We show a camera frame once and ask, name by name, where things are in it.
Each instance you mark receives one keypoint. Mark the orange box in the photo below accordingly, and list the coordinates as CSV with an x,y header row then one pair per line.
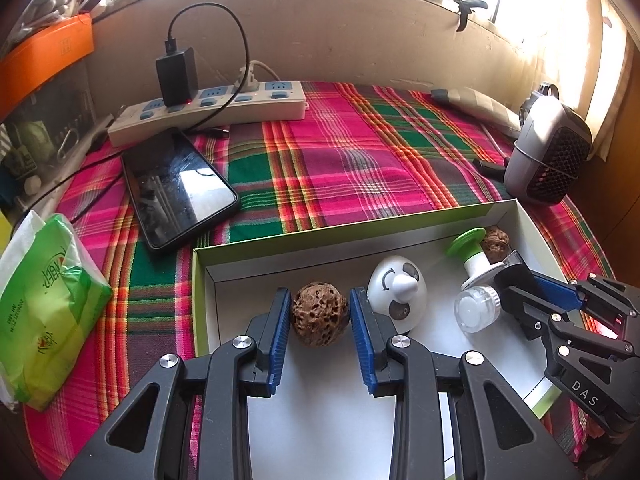
x,y
45,60

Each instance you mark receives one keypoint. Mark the black smartphone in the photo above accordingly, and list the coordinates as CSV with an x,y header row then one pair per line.
x,y
177,190

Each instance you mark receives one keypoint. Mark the green white spool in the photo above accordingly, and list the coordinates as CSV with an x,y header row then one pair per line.
x,y
472,257

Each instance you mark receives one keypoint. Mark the green tissue pack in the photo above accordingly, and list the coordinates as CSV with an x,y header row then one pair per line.
x,y
50,310

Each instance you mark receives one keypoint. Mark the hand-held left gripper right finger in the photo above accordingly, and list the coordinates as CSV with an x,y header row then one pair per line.
x,y
362,345

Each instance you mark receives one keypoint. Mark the small brown walnut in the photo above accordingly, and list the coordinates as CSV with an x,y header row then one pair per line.
x,y
497,245

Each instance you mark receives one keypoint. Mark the large brown walnut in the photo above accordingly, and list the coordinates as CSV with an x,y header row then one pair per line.
x,y
319,320

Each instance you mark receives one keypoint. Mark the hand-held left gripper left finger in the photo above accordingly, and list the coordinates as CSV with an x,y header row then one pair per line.
x,y
277,340

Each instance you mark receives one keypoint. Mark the plaid pink green tablecloth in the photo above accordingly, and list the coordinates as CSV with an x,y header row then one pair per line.
x,y
350,160

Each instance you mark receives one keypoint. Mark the white egg-shaped gadget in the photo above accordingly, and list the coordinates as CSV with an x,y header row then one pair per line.
x,y
397,295

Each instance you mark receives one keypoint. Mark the grey small heater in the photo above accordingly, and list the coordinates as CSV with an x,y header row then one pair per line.
x,y
545,160

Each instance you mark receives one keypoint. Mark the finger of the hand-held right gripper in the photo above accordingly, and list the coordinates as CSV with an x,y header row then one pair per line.
x,y
530,315
555,290

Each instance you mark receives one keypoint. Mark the white power strip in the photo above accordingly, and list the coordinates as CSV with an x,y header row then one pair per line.
x,y
215,105

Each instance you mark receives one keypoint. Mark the black small rod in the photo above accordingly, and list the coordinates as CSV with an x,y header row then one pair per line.
x,y
487,166

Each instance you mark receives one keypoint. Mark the black clip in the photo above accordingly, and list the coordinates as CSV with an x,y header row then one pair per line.
x,y
467,7

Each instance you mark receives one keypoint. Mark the white plug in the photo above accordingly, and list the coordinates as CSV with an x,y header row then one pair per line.
x,y
250,77

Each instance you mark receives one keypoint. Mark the black charger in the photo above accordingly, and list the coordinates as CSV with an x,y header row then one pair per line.
x,y
175,77

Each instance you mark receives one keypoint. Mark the green white cardboard box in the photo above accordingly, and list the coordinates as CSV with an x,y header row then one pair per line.
x,y
325,255

